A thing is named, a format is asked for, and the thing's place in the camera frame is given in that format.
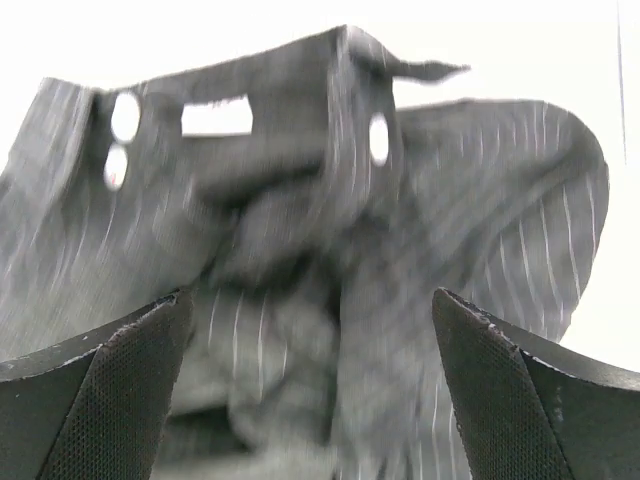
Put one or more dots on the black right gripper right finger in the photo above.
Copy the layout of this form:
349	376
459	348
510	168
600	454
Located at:
530	409

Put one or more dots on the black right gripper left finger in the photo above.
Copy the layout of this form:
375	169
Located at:
93	407

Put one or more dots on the black pinstriped shirt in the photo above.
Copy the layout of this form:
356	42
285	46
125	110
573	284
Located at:
311	221

